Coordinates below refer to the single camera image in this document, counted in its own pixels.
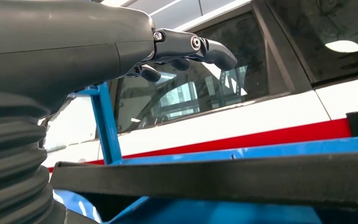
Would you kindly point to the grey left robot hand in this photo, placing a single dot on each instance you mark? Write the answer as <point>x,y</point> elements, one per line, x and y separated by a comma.
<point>58,46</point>

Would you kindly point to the blue metal shelf rack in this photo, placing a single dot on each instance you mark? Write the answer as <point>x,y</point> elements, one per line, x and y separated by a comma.
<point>105,123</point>

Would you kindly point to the white car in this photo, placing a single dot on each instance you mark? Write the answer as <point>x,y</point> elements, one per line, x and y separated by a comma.
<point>228,120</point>

